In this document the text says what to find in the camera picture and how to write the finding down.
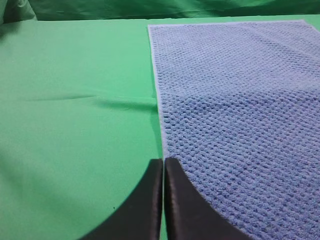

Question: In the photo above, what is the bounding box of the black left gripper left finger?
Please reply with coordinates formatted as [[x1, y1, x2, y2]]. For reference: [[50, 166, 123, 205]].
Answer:
[[81, 159, 163, 240]]

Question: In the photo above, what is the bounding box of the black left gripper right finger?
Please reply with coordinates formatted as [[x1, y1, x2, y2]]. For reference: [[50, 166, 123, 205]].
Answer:
[[164, 157, 250, 240]]

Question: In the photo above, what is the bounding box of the blue waffle-weave towel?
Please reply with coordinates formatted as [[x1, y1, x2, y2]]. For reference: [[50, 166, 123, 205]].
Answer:
[[148, 20, 320, 240]]

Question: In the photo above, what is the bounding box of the green table cloth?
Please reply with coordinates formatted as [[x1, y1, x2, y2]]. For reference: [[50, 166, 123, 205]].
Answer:
[[0, 15, 320, 240]]

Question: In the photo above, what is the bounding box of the green backdrop cloth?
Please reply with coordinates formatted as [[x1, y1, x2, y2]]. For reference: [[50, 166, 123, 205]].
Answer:
[[0, 0, 320, 24]]

